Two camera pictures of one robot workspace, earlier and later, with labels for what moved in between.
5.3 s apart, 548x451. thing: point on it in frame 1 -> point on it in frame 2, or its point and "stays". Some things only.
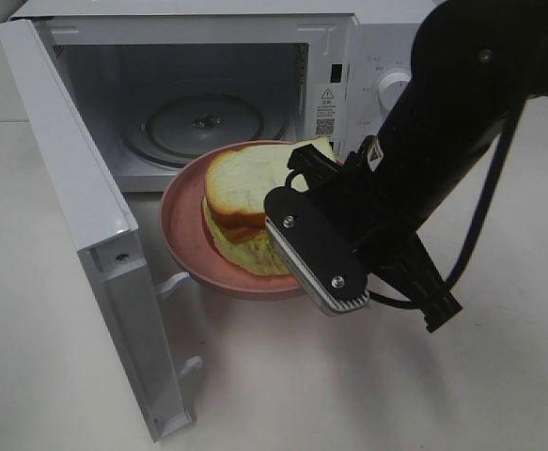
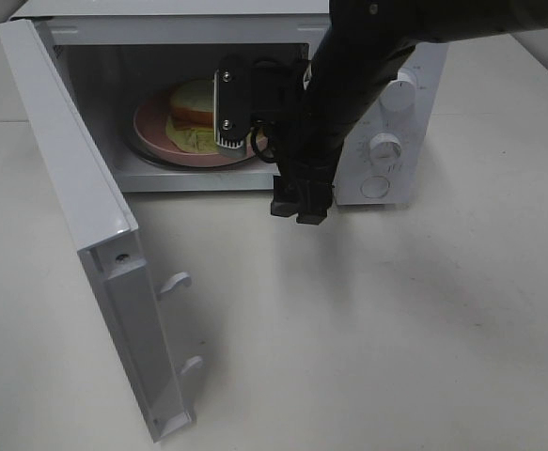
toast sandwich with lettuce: (237, 182) -> (190, 116)
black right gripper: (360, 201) -> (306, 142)
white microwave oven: (106, 238) stays
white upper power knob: (392, 85) stays
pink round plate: (186, 234) -> (151, 133)
